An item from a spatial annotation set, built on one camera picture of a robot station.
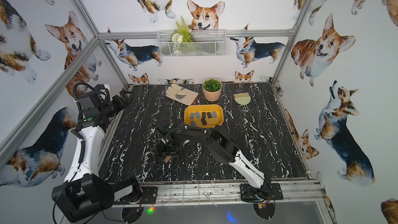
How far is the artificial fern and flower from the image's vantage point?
0.81 m

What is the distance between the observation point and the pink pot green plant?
1.06m

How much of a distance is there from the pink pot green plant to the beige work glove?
11cm

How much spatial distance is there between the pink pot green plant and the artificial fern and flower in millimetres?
317

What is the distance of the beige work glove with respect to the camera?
112cm

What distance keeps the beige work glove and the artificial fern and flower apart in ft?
1.35
